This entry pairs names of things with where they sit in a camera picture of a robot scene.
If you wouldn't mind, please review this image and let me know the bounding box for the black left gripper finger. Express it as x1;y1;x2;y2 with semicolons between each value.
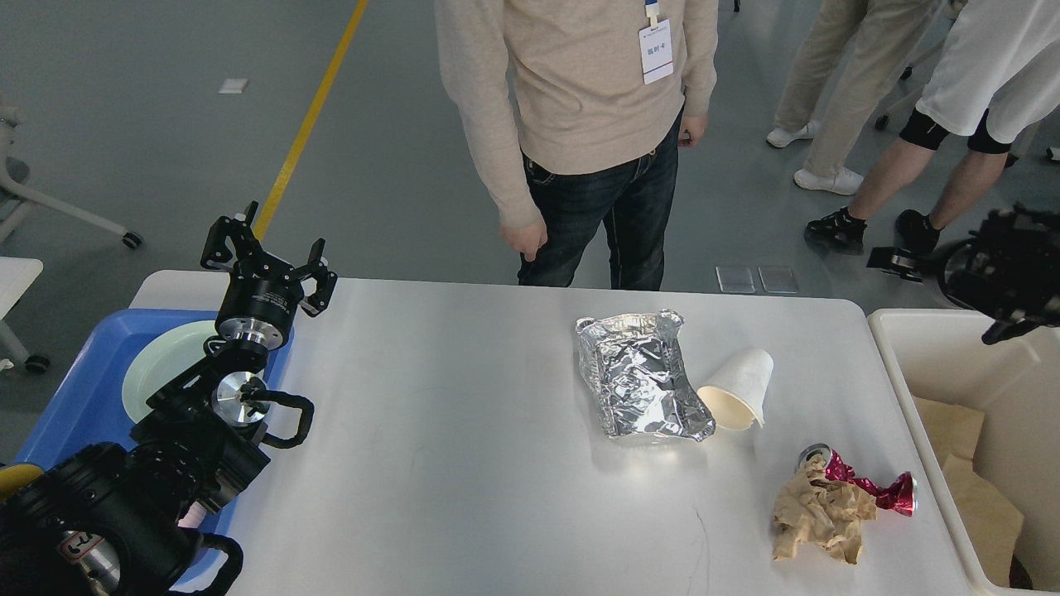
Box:
289;238;338;318
200;201;269;281

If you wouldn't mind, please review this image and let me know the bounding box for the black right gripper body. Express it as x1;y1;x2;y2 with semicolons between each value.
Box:
917;238;981;309

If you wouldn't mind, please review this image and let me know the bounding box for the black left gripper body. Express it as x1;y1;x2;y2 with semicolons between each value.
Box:
215;276;306;348

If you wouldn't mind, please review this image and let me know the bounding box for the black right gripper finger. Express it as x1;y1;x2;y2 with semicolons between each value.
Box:
866;248;923;283

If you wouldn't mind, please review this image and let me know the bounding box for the green plate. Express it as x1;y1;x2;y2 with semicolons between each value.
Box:
122;321;270;430

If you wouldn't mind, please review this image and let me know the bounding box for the small cream cup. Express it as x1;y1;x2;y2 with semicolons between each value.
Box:
696;348;773;430

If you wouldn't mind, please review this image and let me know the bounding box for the pink ribbed mug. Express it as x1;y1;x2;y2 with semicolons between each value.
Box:
177;502;208;529

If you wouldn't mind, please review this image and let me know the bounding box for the brown paper bag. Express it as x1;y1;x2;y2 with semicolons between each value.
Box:
942;455;1024;588

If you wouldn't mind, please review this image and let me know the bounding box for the brown paper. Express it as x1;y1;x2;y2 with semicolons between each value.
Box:
772;454;878;565
913;397;985;467

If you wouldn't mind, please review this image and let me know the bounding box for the aluminium foil bag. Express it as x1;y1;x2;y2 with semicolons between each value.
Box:
573;309;716;444

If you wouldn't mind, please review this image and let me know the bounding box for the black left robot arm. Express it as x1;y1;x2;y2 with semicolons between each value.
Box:
2;203;338;595

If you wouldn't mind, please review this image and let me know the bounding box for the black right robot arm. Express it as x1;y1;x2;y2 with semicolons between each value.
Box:
866;203;1059;344

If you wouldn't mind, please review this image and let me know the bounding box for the white plastic bin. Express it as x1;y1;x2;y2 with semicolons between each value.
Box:
870;309;1059;595

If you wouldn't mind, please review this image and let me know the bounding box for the clear floor plate right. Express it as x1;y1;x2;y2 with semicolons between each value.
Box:
757;267;799;295

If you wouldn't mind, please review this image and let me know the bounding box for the clear floor plate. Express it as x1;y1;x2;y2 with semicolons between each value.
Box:
716;267;757;295
757;267;799;295

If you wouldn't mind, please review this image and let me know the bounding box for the white office chair base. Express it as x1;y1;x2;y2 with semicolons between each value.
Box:
873;41;1060;169

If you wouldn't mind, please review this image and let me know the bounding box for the clear floor plate left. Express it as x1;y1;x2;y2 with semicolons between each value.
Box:
716;267;757;295

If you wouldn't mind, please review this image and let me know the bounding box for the brown paper in bin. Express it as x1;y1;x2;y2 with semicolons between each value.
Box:
913;397;985;467

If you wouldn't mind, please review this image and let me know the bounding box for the person in black shorts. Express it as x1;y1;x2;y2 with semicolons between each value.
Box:
805;1;1059;255

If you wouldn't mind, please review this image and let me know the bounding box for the blue plastic tray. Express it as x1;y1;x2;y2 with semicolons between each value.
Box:
20;309;288;595

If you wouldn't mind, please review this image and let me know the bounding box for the white side table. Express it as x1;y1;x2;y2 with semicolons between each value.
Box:
0;257;51;373

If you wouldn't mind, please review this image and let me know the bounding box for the white chair base left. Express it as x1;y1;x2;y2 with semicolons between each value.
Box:
1;103;143;250

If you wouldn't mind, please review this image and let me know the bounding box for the person in khaki trousers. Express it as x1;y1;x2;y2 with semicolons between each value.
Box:
766;1;940;196

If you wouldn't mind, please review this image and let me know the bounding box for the crushed red drink can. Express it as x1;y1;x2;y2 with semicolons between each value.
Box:
796;444;918;518

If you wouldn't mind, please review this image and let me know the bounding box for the blue mug yellow inside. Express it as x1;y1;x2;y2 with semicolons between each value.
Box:
0;463;45;502

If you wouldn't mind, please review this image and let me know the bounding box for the person in beige sweater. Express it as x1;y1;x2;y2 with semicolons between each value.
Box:
434;1;719;291

